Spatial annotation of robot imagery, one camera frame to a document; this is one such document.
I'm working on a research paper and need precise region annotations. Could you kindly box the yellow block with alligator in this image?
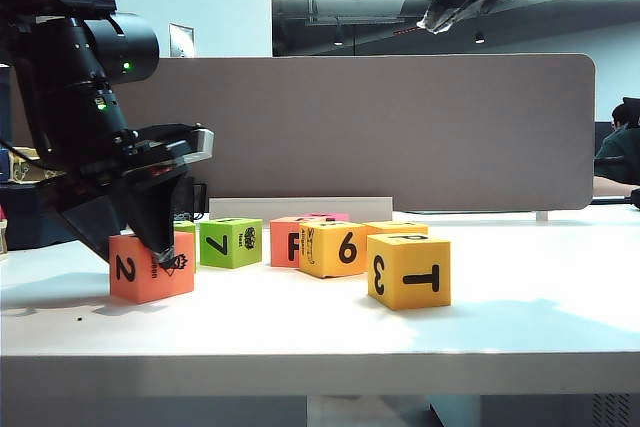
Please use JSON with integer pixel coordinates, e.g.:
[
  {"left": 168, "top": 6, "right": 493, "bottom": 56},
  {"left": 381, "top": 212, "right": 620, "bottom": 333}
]
[{"left": 298, "top": 221, "right": 368, "bottom": 280}]

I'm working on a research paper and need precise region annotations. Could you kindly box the yellow block number 3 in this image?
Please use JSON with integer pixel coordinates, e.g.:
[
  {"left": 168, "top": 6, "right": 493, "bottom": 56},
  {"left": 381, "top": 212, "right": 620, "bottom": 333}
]
[{"left": 366, "top": 233, "right": 453, "bottom": 312}]

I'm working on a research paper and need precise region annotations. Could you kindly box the dark blue case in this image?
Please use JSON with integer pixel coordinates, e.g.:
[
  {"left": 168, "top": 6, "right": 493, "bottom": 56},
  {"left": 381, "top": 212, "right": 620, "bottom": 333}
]
[{"left": 0, "top": 181, "right": 126, "bottom": 252}]

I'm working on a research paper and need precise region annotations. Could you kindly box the orange block letter F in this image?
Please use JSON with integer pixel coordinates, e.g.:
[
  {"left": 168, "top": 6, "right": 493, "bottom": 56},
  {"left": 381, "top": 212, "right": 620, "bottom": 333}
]
[{"left": 269, "top": 217, "right": 314, "bottom": 269}]

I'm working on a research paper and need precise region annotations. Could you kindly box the grey vent grille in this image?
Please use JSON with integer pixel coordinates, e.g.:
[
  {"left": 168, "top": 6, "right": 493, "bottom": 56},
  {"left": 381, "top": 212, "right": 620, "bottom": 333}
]
[{"left": 591, "top": 393, "right": 632, "bottom": 427}]

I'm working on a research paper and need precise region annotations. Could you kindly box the gold cream box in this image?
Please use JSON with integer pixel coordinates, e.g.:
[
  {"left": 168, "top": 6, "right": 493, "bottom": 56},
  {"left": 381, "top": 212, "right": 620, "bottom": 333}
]
[{"left": 5, "top": 148, "right": 64, "bottom": 184}]

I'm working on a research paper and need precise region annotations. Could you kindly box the orange block number 2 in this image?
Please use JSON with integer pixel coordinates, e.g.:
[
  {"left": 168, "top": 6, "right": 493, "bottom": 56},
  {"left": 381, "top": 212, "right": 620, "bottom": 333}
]
[{"left": 108, "top": 231, "right": 196, "bottom": 305}]

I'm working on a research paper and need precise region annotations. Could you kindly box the yellow foam number block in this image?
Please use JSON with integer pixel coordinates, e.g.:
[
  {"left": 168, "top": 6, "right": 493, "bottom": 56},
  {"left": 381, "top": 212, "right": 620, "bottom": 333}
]
[{"left": 363, "top": 221, "right": 430, "bottom": 243}]

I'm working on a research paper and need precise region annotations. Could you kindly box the green block number 7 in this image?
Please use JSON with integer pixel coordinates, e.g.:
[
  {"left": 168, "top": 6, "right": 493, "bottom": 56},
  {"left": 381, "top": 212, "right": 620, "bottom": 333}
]
[{"left": 198, "top": 217, "right": 264, "bottom": 270}]

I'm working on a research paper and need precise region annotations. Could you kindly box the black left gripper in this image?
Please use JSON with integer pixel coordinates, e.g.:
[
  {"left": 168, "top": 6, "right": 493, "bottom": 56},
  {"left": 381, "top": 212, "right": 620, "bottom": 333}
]
[{"left": 34, "top": 121, "right": 201, "bottom": 267}]

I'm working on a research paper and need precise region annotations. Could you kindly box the red and white item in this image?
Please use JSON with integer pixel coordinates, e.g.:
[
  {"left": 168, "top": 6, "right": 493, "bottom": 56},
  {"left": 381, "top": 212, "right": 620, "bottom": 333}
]
[{"left": 0, "top": 201, "right": 10, "bottom": 256}]

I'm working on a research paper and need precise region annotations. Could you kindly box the plain green foam block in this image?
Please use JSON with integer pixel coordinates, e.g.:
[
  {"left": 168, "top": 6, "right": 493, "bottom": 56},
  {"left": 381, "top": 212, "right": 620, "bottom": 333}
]
[{"left": 172, "top": 220, "right": 198, "bottom": 273}]

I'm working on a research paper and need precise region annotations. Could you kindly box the brown-grey desk divider panel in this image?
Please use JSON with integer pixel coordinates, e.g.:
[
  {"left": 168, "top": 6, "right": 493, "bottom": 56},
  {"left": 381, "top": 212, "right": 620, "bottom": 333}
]
[{"left": 9, "top": 53, "right": 597, "bottom": 213}]

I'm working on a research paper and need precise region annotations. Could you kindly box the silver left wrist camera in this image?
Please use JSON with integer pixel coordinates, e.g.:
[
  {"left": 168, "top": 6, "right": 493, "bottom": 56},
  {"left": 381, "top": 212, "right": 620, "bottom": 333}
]
[{"left": 185, "top": 125, "right": 216, "bottom": 163}]

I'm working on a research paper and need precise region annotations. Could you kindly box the person in dark green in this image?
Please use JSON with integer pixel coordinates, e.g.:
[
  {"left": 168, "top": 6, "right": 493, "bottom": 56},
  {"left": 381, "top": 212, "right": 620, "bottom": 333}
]
[{"left": 594, "top": 102, "right": 640, "bottom": 198}]

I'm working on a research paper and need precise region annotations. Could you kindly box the black mug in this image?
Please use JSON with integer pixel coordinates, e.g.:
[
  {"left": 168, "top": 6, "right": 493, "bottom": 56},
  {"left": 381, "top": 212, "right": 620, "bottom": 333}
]
[{"left": 172, "top": 177, "right": 208, "bottom": 224}]

